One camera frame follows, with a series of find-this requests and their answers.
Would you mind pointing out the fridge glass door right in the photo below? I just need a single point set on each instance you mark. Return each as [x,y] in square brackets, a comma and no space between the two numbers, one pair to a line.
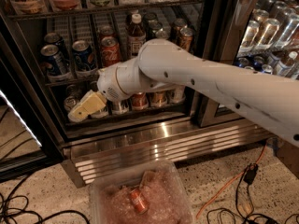
[224,25]

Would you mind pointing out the rear orange-brown can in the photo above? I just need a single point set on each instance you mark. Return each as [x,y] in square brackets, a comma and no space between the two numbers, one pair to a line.
[176,26]

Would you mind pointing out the rear green soda can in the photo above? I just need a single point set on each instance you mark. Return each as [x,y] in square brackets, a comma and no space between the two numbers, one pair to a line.
[153,28]

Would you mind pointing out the brown tea bottle white cap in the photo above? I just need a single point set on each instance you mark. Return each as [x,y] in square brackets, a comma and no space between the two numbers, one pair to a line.
[136,36]

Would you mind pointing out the clear plastic bin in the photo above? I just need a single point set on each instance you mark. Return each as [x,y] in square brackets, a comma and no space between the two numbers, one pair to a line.
[150,193]

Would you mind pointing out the shelf silver can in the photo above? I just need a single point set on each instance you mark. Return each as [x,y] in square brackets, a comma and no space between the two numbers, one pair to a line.
[120,107]
[99,114]

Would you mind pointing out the orange-brown can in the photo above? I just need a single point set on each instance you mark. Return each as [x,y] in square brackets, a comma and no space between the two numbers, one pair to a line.
[176,26]
[185,38]

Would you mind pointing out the bottom shelf red can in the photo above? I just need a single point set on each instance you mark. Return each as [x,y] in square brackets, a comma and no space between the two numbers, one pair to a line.
[139,101]

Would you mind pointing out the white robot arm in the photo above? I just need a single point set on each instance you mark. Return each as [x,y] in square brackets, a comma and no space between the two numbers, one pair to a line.
[269,101]

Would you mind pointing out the front orange-brown can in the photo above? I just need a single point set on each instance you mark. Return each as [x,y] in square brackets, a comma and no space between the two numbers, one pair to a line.
[185,38]

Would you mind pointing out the bottom shelf leftmost can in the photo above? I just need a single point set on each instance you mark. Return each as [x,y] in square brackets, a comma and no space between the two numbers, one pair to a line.
[70,102]

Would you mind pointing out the front green soda can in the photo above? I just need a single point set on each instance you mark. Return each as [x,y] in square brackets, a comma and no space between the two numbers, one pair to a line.
[162,35]

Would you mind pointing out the stainless fridge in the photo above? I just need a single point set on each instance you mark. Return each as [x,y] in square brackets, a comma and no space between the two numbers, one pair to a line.
[99,147]

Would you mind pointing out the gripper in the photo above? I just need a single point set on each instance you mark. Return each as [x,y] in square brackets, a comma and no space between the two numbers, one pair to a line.
[108,82]

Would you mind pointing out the green soda can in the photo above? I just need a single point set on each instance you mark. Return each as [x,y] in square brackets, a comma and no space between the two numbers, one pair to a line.
[153,28]
[162,35]

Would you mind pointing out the bottom shelf orange can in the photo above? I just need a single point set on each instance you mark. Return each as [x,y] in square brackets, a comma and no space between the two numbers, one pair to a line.
[158,99]

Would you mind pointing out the front coca-cola can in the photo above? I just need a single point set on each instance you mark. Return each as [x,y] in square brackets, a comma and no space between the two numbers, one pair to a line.
[110,51]

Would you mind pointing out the rear red soda can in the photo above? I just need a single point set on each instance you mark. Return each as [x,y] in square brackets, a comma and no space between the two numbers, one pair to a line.
[106,31]

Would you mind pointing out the red can in bin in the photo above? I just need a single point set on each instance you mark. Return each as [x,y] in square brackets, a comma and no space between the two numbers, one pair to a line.
[139,202]

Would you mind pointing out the bottom shelf tea bottle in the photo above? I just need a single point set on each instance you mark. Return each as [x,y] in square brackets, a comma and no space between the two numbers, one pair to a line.
[177,95]

